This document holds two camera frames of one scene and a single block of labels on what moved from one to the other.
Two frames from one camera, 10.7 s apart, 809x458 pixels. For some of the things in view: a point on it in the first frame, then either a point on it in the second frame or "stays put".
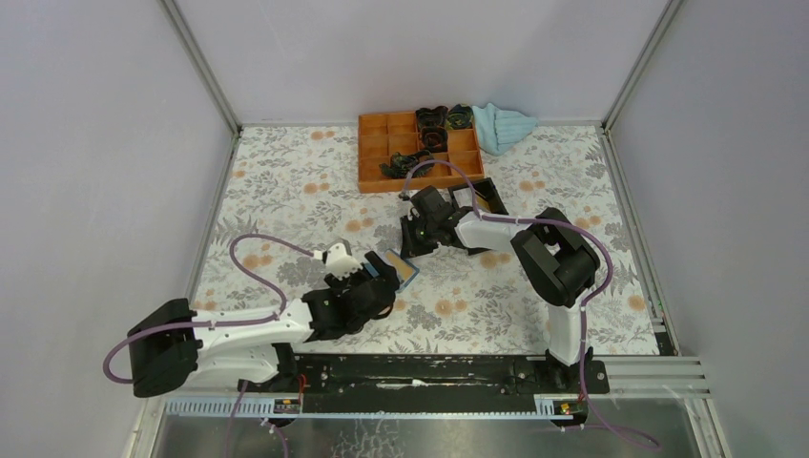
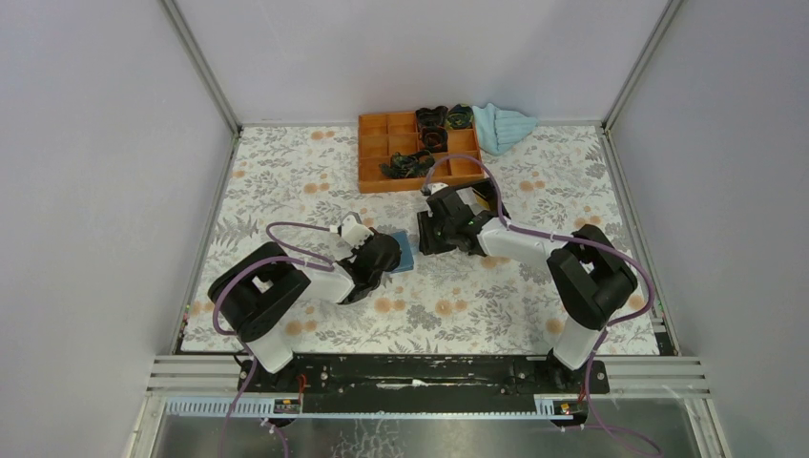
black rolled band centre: [434, 138] stays put
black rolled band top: [460, 116] stays put
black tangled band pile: [400, 164] stays put
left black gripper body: [357, 279] -> [358, 251]
